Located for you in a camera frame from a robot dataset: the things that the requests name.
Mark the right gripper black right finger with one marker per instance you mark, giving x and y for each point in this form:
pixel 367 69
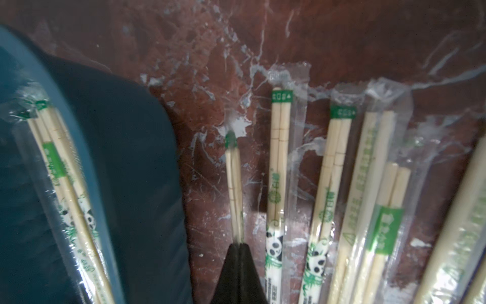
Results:
pixel 250 288

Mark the chopstick pair eleventh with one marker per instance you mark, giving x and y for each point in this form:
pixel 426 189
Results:
pixel 234 180

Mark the teal storage box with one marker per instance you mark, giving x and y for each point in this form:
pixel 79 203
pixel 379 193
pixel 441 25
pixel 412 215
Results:
pixel 128 151

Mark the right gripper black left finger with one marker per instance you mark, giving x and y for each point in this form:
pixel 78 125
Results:
pixel 227 288

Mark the chopstick pair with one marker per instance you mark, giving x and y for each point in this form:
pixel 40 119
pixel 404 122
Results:
pixel 288 93
pixel 461 239
pixel 345 100
pixel 382 132
pixel 377 252

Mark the wrapped chopsticks in box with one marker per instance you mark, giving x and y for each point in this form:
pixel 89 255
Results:
pixel 67 180

